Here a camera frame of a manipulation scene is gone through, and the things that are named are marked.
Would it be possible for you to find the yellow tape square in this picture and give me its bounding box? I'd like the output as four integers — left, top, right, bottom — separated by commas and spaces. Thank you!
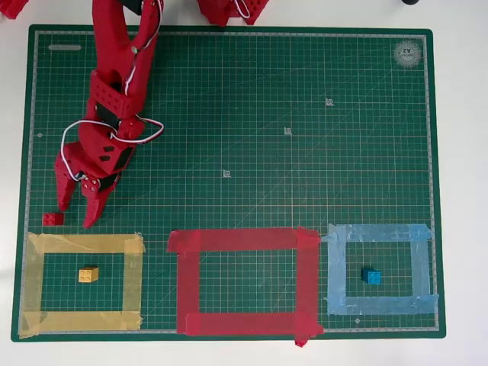
18, 231, 146, 339

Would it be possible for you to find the yellow lego brick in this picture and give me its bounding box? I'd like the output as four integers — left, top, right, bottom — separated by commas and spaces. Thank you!
78, 266, 100, 284

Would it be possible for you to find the red tape square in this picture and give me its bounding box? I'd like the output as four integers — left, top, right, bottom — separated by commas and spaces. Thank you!
166, 225, 325, 348

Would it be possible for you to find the blue tape square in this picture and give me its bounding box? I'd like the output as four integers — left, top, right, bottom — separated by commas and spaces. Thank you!
322, 223, 440, 316

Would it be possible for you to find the blue lego brick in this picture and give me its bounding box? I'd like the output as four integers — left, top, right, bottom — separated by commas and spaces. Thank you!
361, 267, 383, 285

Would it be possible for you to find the green cutting mat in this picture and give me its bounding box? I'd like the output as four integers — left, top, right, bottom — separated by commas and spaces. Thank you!
10, 24, 447, 343

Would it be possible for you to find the thin forearm servo cable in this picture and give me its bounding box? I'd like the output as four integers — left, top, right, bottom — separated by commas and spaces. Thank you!
122, 0, 163, 96

